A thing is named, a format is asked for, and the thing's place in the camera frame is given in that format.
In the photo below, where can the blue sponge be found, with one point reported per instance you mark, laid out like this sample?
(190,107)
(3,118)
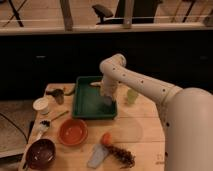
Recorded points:
(108,100)

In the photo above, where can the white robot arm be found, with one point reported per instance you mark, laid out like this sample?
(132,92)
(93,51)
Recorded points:
(187,114)

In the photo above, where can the green plastic tray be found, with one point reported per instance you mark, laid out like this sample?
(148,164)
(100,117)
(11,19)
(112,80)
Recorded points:
(88,103)

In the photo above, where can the yellow corn cob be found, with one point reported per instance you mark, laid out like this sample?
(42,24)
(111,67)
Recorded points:
(95,84)

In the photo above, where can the light green cup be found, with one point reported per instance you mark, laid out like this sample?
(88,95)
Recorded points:
(131,96)

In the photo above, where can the small metal cup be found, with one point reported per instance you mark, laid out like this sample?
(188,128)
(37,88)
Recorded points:
(58,95)

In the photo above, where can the orange fruit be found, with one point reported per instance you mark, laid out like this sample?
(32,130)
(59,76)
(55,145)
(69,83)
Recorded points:
(106,139)

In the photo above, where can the orange bowl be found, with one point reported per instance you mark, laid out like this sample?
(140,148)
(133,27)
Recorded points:
(72,132)

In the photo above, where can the white cup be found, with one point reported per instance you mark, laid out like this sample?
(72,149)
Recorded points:
(41,105)

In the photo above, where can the light blue cloth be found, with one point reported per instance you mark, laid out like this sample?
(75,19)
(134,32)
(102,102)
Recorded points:
(99,154)

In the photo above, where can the brown pine cone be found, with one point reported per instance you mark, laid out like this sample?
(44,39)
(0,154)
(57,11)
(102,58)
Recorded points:
(122,155)

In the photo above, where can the black office chair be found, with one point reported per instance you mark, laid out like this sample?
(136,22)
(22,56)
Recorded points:
(128,12)

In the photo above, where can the dark purple bowl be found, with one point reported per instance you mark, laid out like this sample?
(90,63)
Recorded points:
(41,154)

